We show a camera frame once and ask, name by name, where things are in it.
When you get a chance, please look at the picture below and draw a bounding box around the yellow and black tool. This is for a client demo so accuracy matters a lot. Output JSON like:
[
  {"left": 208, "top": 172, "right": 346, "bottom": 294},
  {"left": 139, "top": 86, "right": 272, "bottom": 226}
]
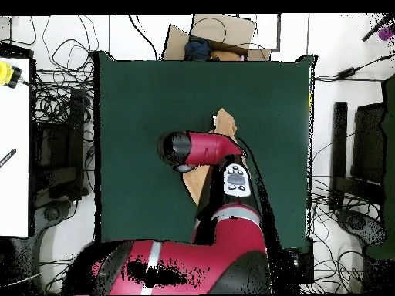
[{"left": 0, "top": 60, "right": 23, "bottom": 89}]

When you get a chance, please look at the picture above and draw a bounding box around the dark grey stand base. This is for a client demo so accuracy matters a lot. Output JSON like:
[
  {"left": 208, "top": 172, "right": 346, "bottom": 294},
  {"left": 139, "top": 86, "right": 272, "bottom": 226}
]
[
  {"left": 336, "top": 208, "right": 387, "bottom": 246},
  {"left": 33, "top": 200, "right": 73, "bottom": 235}
]

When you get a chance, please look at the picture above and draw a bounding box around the black upright bar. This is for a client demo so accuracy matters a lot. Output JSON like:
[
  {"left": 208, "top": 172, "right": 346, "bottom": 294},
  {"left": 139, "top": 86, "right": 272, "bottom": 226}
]
[{"left": 329, "top": 101, "right": 349, "bottom": 210}]

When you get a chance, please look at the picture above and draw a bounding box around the white board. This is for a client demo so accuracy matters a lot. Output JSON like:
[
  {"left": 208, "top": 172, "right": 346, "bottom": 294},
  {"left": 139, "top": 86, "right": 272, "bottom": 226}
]
[{"left": 0, "top": 57, "right": 31, "bottom": 237}]

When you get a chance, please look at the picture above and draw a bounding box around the dark blue garment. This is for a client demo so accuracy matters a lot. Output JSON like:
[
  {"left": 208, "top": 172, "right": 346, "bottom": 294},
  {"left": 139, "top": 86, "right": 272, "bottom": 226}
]
[{"left": 184, "top": 38, "right": 212, "bottom": 62}]

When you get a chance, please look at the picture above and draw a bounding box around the brown cardboard box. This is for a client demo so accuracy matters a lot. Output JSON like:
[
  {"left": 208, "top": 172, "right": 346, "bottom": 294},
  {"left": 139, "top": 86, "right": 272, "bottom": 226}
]
[{"left": 161, "top": 13, "right": 272, "bottom": 62}]

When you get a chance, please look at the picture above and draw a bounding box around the black marker pen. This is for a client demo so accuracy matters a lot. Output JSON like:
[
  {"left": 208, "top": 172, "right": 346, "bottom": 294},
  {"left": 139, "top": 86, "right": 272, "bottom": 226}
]
[{"left": 0, "top": 148, "right": 17, "bottom": 169}]

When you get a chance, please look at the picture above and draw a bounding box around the tan terry towel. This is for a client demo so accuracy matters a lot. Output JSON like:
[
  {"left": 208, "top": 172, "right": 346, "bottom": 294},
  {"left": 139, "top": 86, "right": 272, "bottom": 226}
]
[{"left": 181, "top": 107, "right": 248, "bottom": 207}]

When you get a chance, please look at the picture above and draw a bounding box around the black power adapter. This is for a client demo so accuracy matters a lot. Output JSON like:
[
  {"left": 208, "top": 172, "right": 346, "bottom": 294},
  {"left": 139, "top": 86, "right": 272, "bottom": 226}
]
[{"left": 335, "top": 66, "right": 359, "bottom": 79}]

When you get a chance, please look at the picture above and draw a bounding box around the purple object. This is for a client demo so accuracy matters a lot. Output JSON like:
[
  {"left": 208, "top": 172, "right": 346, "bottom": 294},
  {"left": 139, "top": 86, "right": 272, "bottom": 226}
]
[{"left": 377, "top": 25, "right": 395, "bottom": 42}]

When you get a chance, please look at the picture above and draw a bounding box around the black monitor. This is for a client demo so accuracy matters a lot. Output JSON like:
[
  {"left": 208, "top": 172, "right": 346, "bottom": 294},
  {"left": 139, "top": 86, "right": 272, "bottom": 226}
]
[{"left": 351, "top": 103, "right": 387, "bottom": 186}]

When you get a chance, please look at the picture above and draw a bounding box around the orange garment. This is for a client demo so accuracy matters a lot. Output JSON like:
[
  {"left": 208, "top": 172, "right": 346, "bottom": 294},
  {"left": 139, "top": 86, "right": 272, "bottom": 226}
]
[{"left": 210, "top": 49, "right": 245, "bottom": 62}]

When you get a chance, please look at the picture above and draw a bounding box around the dark green table cloth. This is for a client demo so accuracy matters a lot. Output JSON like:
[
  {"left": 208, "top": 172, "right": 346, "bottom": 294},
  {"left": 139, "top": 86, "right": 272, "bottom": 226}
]
[{"left": 93, "top": 50, "right": 319, "bottom": 252}]

